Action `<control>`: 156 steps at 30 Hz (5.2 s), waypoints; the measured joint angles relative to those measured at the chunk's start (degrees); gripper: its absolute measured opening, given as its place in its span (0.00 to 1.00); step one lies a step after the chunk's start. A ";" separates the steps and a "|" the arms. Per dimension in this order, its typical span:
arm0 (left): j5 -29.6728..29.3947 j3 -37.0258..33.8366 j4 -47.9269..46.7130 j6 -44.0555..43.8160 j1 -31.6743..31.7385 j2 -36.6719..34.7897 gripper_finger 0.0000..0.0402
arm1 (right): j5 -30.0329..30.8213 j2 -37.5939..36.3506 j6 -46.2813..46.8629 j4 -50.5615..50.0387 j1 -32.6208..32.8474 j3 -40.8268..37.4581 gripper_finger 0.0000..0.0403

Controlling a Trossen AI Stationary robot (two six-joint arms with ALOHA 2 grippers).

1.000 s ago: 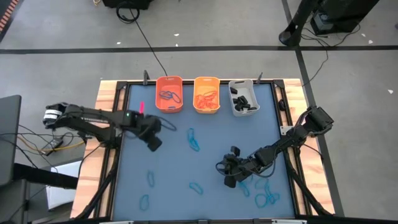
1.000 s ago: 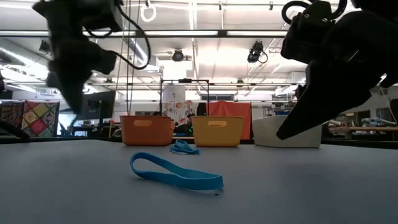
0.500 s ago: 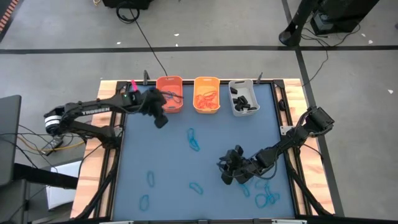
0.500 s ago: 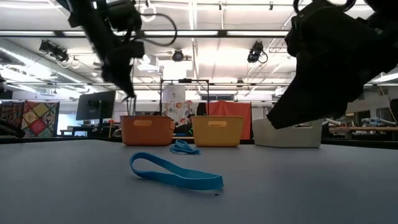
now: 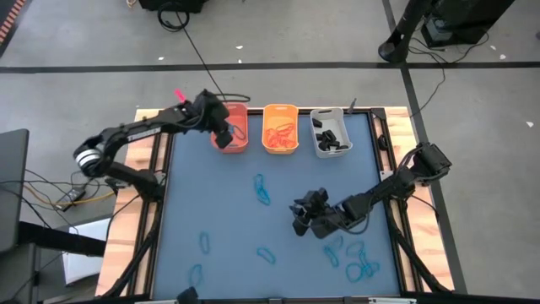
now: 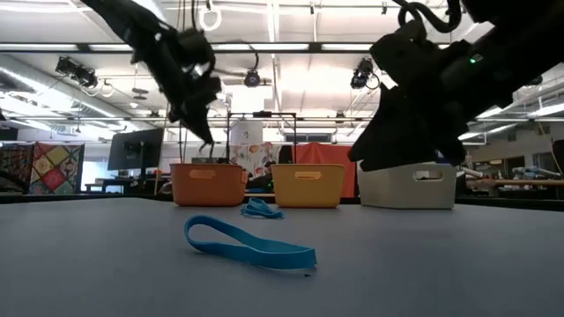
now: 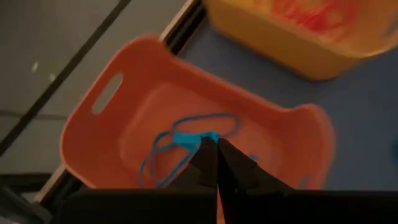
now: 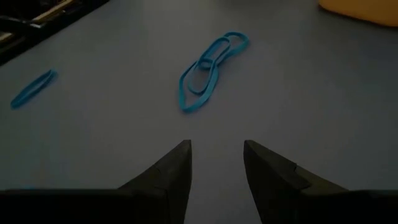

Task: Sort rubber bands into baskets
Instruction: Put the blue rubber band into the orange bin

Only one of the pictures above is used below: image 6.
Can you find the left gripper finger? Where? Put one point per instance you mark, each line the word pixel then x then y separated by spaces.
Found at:
pixel 198 121

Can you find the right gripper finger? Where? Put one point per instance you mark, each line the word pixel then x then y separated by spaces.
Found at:
pixel 396 136
pixel 453 149

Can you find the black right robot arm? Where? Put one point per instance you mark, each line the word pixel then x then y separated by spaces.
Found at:
pixel 529 44

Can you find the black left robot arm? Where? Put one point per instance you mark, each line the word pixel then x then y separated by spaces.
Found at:
pixel 132 26

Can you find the blue rubber band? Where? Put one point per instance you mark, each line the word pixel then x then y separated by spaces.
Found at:
pixel 264 214
pixel 282 260

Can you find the white plastic basket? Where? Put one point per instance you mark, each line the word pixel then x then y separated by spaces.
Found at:
pixel 396 189

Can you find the floral cloth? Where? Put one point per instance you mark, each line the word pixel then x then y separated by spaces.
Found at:
pixel 253 156

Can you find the black room monitor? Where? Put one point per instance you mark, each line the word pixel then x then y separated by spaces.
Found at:
pixel 136 149

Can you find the orange plastic basket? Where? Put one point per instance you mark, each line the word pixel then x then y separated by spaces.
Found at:
pixel 207 189

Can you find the red cloth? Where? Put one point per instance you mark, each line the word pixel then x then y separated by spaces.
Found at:
pixel 326 154

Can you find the grey blue machine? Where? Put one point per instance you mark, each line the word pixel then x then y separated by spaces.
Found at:
pixel 535 171

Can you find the person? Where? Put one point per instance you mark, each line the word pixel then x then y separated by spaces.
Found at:
pixel 264 176

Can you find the yellow plastic basket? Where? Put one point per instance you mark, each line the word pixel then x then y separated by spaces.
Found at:
pixel 308 191

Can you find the black ceiling spotlights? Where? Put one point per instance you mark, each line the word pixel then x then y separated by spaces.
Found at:
pixel 77 72

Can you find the black beam with light strips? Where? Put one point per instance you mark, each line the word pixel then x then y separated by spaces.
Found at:
pixel 315 47

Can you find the bright patchwork quilt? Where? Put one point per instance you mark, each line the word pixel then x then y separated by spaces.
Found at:
pixel 55 167

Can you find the dark patterned quilt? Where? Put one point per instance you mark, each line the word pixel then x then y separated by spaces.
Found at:
pixel 15 160

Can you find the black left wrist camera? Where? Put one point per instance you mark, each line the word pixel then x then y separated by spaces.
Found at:
pixel 196 44

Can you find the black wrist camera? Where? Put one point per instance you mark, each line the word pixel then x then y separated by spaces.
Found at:
pixel 401 53
pixel 196 44

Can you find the black overhead camera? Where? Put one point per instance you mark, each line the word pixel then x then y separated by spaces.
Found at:
pixel 252 78

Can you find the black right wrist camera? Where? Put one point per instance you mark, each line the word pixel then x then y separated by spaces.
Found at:
pixel 401 53

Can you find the wooden bench rail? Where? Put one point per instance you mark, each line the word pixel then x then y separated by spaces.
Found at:
pixel 515 182

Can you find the black ceiling spotlight camera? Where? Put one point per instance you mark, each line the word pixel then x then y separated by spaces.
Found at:
pixel 362 72

